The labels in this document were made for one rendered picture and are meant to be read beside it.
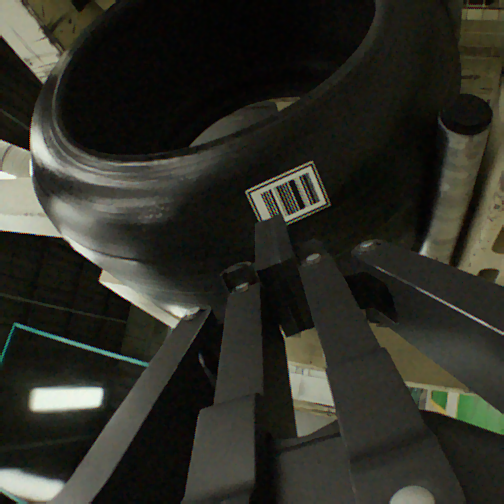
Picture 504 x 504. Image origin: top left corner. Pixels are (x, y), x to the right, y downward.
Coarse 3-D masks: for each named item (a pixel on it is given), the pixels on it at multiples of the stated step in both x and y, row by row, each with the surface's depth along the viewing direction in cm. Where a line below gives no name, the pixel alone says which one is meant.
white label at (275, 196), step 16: (288, 176) 32; (304, 176) 32; (256, 192) 32; (272, 192) 32; (288, 192) 32; (304, 192) 32; (320, 192) 32; (256, 208) 33; (272, 208) 33; (288, 208) 33; (304, 208) 33; (320, 208) 33
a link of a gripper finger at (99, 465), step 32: (192, 320) 13; (160, 352) 12; (192, 352) 11; (160, 384) 10; (192, 384) 11; (128, 416) 9; (160, 416) 9; (192, 416) 10; (96, 448) 8; (128, 448) 8; (160, 448) 9; (192, 448) 10; (96, 480) 7; (128, 480) 8; (160, 480) 9
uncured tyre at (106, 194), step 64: (128, 0) 55; (192, 0) 66; (256, 0) 67; (320, 0) 63; (384, 0) 37; (64, 64) 52; (128, 64) 69; (192, 64) 77; (256, 64) 79; (320, 64) 75; (384, 64) 33; (448, 64) 36; (64, 128) 44; (128, 128) 75; (192, 128) 80; (256, 128) 34; (320, 128) 32; (384, 128) 32; (64, 192) 39; (128, 192) 36; (192, 192) 33; (384, 192) 34; (128, 256) 37; (192, 256) 35
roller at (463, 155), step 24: (456, 96) 30; (456, 120) 29; (480, 120) 29; (456, 144) 31; (480, 144) 30; (432, 168) 37; (456, 168) 33; (432, 192) 39; (456, 192) 36; (432, 216) 42; (456, 216) 40; (432, 240) 46; (456, 240) 47
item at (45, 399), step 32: (32, 352) 126; (64, 352) 122; (96, 352) 119; (0, 384) 124; (32, 384) 120; (64, 384) 117; (96, 384) 114; (128, 384) 111; (0, 416) 119; (32, 416) 115; (64, 416) 112; (96, 416) 109; (0, 448) 113; (32, 448) 110; (64, 448) 107; (0, 480) 108; (32, 480) 105; (64, 480) 102
